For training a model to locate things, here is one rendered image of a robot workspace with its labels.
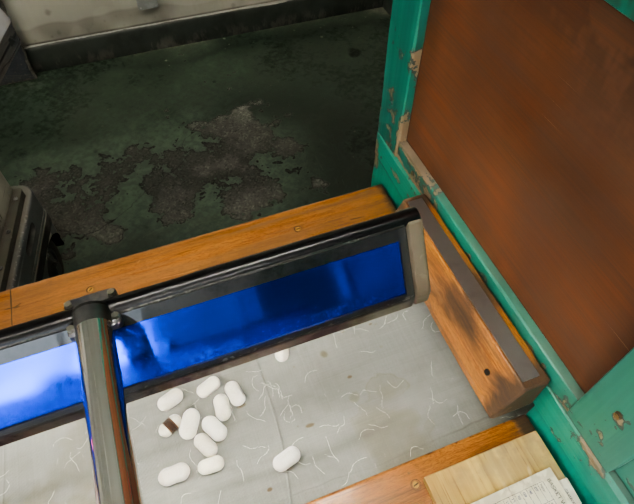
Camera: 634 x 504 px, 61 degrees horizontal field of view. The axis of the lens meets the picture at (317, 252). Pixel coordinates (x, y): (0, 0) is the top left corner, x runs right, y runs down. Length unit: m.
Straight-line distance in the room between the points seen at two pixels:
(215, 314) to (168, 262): 0.45
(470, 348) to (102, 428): 0.46
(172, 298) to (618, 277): 0.38
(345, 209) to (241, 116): 1.43
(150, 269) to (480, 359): 0.47
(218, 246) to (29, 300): 0.27
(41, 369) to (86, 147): 1.90
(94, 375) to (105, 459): 0.05
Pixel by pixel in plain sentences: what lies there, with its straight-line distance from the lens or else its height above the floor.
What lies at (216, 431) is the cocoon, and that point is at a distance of 0.70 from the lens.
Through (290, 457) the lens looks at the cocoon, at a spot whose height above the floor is 0.76.
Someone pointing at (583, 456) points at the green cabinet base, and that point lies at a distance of 0.68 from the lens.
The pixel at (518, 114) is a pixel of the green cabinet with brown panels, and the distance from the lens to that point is 0.59.
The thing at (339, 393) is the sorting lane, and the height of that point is 0.74.
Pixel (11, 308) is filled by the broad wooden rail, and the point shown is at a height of 0.76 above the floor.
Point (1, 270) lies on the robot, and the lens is 1.48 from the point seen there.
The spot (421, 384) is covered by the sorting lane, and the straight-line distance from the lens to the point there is 0.75.
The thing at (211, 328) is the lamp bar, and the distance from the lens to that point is 0.39.
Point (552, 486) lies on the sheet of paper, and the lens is 0.70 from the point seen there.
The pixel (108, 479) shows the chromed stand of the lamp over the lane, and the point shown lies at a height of 1.12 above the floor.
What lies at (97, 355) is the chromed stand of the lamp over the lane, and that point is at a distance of 0.35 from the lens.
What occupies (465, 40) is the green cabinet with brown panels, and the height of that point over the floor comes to 1.08.
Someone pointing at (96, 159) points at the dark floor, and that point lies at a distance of 2.21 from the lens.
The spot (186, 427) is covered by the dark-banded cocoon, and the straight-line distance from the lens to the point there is 0.71.
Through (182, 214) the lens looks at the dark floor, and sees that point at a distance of 1.92.
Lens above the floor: 1.42
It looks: 53 degrees down
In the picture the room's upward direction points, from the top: straight up
